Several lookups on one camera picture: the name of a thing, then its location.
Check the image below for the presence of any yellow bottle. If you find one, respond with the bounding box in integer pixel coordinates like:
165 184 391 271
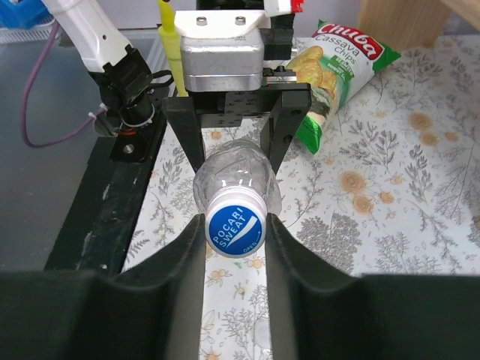
157 1 188 97

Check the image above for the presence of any floral table mat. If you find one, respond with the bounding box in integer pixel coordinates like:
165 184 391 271
122 35 479 359

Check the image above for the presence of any clear plastic bottle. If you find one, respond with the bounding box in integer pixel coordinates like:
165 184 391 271
193 139 282 222

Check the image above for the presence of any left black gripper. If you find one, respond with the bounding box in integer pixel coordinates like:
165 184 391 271
162 1 311 173

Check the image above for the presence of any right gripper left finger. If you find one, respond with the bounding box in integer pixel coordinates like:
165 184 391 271
1 215 206 359

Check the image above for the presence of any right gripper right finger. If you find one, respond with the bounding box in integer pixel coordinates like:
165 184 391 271
265 214 479 359

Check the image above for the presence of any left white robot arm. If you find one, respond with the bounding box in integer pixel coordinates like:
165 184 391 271
46 1 312 170

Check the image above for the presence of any wooden shelf unit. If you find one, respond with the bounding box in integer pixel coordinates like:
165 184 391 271
357 0 479 51

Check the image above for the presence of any blue bottle cap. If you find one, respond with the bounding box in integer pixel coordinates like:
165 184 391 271
205 186 267 258

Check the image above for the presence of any green Chuba chips bag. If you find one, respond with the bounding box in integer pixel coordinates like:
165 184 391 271
286 20 401 154

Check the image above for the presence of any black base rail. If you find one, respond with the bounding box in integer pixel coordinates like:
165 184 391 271
45 115 166 275

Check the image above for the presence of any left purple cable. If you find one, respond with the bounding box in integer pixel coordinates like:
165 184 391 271
20 20 110 149

